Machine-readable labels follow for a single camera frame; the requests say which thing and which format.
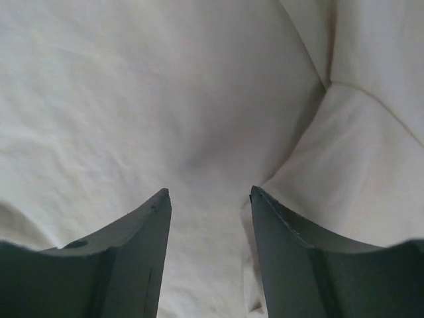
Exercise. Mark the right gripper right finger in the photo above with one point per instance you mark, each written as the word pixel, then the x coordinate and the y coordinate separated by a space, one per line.
pixel 309 271

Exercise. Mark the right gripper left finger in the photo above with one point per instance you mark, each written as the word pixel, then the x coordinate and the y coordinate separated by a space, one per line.
pixel 113 272

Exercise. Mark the beige t-shirt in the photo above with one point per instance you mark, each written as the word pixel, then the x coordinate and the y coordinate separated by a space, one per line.
pixel 103 103

